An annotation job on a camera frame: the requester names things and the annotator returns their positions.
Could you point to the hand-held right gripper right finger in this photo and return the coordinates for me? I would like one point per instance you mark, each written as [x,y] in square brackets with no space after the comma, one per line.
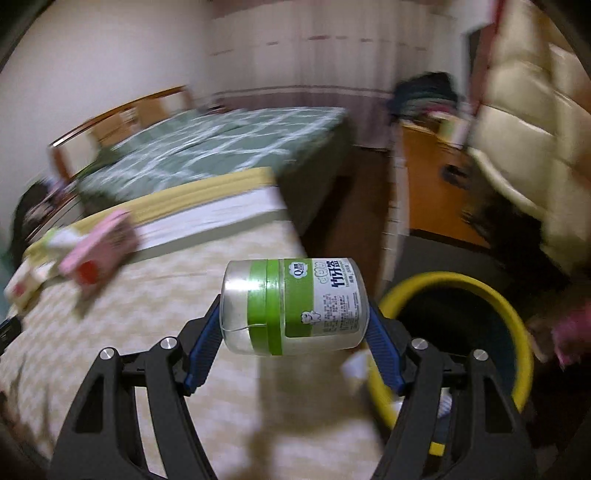
[383,357]

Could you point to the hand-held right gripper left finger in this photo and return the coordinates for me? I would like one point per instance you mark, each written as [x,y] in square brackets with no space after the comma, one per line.
[205,344]

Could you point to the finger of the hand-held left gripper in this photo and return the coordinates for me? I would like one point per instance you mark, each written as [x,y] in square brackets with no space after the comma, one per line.
[8,330]

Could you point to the clear jar with green label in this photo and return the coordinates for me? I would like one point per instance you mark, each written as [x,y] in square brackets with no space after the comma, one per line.
[300,304]

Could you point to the yellow rimmed trash bin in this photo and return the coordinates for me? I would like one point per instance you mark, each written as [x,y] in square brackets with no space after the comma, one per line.
[461,282]

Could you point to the white paper cup pink print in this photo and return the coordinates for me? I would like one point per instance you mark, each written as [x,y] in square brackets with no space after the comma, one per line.
[25,286]

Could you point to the green and white bottle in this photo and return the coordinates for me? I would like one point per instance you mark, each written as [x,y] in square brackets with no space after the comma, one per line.
[57,242]

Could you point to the dark clothes pile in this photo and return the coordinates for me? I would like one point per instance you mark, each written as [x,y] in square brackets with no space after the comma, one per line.
[30,217]

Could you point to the pink carton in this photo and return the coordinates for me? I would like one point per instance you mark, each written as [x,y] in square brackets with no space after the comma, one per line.
[101,247]

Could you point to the dark cloth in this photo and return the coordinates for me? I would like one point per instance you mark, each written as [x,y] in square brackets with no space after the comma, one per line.
[508,230]

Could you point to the orange wooden desk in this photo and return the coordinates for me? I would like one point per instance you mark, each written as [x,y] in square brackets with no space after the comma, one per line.
[434,184]

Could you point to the pink patterned cloth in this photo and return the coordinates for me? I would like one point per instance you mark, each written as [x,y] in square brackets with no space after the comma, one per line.
[570,334]

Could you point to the green checked duvet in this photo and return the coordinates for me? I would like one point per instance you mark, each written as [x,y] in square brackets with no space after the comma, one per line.
[221,143]

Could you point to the wooden bed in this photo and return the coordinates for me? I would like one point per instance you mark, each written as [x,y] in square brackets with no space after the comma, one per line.
[92,127]

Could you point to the folded clothes pile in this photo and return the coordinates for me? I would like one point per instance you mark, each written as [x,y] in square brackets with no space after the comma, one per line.
[427,94]

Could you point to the cream puffer jacket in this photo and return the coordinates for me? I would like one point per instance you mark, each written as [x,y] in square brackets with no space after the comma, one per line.
[545,115]

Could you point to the pink striped curtain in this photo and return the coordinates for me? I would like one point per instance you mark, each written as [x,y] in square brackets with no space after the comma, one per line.
[323,69]

